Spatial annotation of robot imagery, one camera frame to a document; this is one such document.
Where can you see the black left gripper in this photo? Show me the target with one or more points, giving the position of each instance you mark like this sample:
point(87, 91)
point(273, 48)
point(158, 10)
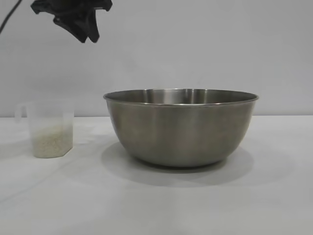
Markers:
point(73, 7)

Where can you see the clear plastic measuring cup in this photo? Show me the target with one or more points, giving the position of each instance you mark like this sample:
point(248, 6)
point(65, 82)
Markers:
point(49, 115)

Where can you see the white rice grains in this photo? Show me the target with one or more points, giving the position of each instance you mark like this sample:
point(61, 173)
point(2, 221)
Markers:
point(52, 143)

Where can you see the stainless steel mixing bowl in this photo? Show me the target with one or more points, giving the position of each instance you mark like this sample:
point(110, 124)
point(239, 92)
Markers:
point(181, 132)

